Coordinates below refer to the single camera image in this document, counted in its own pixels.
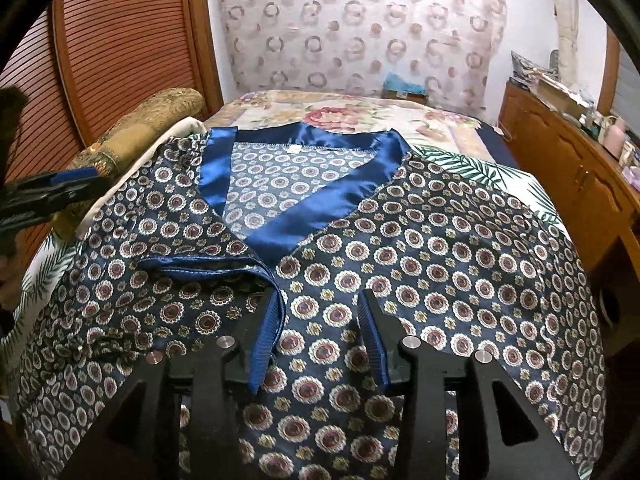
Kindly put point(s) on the cardboard box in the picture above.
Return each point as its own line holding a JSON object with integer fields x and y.
{"x": 562, "y": 97}

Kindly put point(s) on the folded brown ornate blanket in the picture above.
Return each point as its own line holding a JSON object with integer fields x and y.
{"x": 140, "y": 115}

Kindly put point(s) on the floral quilt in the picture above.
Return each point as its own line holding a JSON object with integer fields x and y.
{"x": 325, "y": 115}

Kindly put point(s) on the pink bottle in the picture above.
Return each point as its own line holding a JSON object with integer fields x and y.
{"x": 614, "y": 135}

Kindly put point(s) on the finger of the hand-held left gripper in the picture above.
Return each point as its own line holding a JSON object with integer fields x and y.
{"x": 60, "y": 195}

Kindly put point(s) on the long wooden cabinet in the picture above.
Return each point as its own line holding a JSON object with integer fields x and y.
{"x": 565, "y": 160}

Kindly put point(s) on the wooden louvered wardrobe door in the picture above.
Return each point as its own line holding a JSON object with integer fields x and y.
{"x": 125, "y": 35}

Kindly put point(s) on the patterned cushion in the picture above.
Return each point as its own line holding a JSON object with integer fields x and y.
{"x": 532, "y": 65}

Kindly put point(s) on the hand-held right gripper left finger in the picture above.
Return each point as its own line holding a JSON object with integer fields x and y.
{"x": 267, "y": 340}

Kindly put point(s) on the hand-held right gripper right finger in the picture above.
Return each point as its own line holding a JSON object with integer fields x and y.
{"x": 374, "y": 345}

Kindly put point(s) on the grey window blind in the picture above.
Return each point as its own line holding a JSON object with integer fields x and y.
{"x": 629, "y": 85}

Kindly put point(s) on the navy mattress sheet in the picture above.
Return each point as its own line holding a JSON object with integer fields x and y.
{"x": 495, "y": 147}

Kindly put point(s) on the leaf print bed sheet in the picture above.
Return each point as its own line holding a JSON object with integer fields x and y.
{"x": 500, "y": 170}

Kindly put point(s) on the beige side curtain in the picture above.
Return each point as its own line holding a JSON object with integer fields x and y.
{"x": 567, "y": 35}

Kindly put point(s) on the circle pattern sheer curtain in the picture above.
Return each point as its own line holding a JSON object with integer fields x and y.
{"x": 350, "y": 25}

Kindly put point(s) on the navy medallion print satin robe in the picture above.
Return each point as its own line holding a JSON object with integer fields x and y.
{"x": 425, "y": 260}

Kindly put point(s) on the teal box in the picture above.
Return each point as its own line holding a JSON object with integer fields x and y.
{"x": 405, "y": 87}

